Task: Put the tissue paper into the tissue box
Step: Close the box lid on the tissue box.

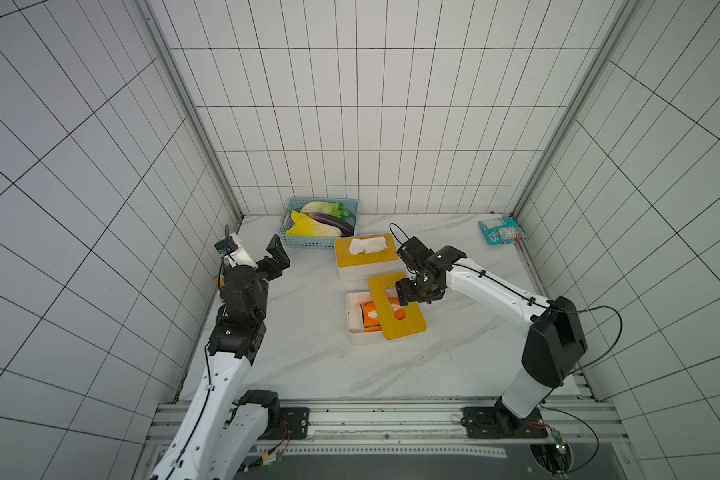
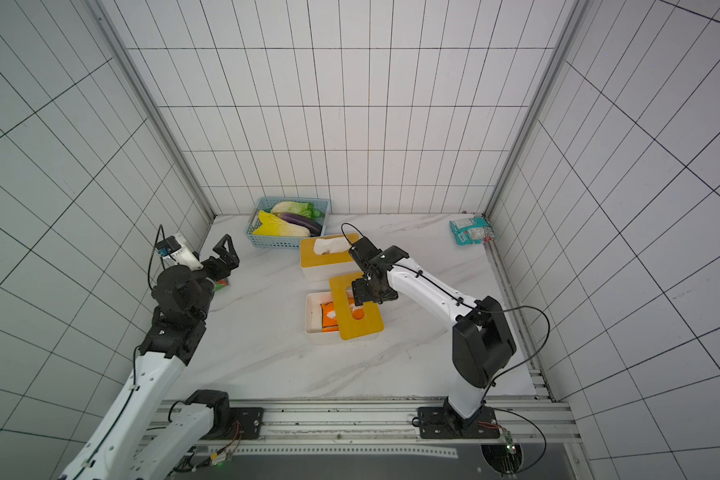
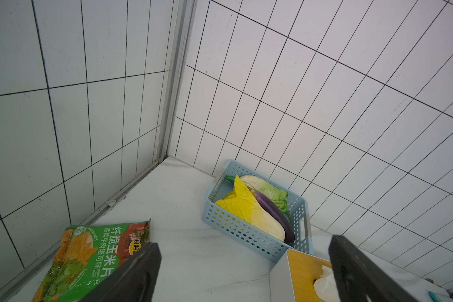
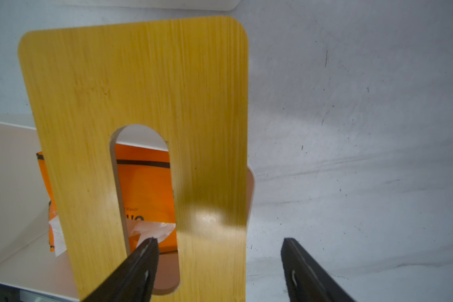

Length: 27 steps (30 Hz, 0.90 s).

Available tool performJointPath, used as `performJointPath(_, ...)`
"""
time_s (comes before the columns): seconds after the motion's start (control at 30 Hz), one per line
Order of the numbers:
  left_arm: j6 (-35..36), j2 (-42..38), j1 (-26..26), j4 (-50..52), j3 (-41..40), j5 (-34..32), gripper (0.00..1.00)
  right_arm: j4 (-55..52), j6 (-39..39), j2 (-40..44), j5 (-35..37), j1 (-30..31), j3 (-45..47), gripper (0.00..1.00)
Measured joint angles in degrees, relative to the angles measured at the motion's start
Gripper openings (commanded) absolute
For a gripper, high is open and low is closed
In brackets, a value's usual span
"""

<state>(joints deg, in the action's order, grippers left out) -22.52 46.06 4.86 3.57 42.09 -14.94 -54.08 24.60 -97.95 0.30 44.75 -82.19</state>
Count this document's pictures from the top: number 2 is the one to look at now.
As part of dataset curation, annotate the yellow box lid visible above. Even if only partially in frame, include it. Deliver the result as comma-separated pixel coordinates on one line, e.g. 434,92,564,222
329,272,384,341
299,234,359,265

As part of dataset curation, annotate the white tissue box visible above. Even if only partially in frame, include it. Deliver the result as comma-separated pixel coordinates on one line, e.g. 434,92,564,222
304,290,381,346
301,260,359,282

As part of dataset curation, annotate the orange tissue pack with sheet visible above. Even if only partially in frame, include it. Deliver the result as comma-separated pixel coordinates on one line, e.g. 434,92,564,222
313,236,351,256

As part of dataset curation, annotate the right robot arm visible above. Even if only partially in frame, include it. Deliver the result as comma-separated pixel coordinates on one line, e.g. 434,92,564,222
349,237,542,439

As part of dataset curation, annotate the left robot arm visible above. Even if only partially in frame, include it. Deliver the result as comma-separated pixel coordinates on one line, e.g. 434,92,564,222
60,235,239,479

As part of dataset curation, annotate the blue plastic basket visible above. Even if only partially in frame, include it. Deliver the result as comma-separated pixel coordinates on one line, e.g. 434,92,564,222
246,196,331,249

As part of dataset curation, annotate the yellow toy cabbage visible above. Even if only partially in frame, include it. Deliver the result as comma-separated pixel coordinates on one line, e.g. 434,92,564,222
252,210,311,238

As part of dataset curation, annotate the purple toy eggplant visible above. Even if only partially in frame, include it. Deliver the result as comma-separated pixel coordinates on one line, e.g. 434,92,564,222
277,212,323,237

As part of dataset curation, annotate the green toy lettuce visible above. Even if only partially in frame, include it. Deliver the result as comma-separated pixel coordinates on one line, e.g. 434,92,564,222
270,201,324,220

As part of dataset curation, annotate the teal snack packet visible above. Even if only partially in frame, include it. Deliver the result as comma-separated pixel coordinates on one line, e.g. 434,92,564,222
449,217,495,246

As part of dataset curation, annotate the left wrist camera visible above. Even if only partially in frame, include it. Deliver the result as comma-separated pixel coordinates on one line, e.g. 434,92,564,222
155,233,203,271

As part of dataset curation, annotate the aluminium mounting rail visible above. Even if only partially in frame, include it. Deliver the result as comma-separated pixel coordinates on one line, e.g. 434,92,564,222
155,398,583,460

